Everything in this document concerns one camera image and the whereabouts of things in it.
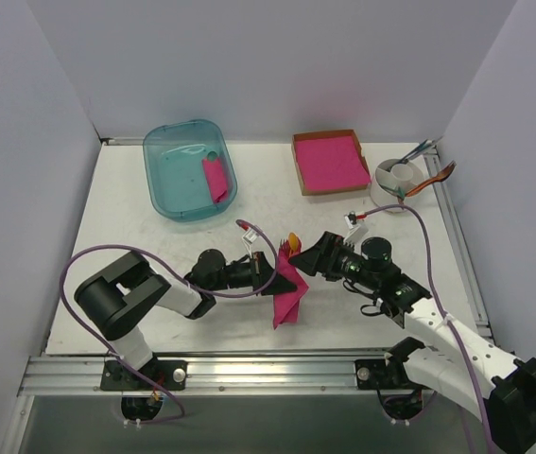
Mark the white utensil holder cup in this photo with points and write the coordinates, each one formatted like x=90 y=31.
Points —
x=391 y=183

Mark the brown cardboard napkin tray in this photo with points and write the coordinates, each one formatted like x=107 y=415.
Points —
x=329 y=163

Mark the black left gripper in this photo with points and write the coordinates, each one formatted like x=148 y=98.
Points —
x=256 y=270

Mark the pink napkin stack in tray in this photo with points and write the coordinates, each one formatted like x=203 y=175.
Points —
x=331 y=163

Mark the aluminium right side rail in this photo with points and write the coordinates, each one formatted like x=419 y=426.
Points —
x=464 y=262

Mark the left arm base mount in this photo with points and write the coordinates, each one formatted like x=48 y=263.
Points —
x=148 y=395

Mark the rolled pink napkin in bin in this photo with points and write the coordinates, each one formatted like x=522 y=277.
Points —
x=216 y=179

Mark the pink paper napkin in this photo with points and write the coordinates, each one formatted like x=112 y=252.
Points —
x=286 y=306

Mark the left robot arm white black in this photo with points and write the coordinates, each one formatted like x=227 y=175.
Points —
x=119 y=296

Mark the orange plastic spoon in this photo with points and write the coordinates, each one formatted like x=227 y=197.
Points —
x=293 y=244

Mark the aluminium front rail frame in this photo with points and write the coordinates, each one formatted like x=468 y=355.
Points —
x=233 y=404

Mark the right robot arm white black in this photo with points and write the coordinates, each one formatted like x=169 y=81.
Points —
x=439 y=352

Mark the teal transparent plastic bin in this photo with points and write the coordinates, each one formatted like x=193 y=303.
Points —
x=176 y=182

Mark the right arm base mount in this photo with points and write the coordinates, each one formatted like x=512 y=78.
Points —
x=402 y=401

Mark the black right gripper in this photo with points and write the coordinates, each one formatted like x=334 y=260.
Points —
x=329 y=251

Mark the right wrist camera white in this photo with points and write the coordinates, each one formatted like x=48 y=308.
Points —
x=357 y=228

